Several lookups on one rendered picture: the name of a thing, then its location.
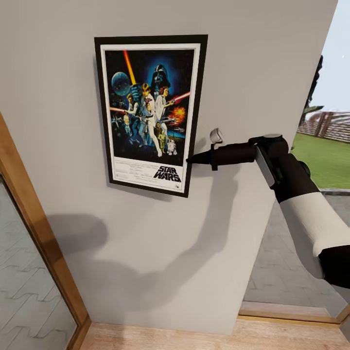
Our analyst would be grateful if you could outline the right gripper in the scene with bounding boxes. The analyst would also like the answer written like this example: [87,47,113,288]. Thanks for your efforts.
[186,143,240,171]

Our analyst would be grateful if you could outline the poster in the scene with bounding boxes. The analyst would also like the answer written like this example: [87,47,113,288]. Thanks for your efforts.
[94,35,209,198]

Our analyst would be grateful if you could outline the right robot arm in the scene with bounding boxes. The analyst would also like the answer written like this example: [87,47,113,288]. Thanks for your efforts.
[186,128,350,305]

